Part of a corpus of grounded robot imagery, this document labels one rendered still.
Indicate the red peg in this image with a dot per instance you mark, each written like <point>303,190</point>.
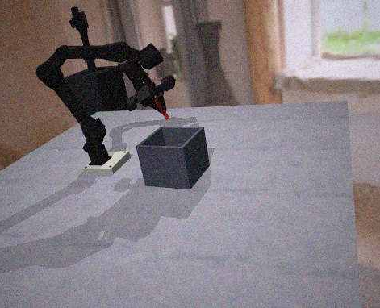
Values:
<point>162,110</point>

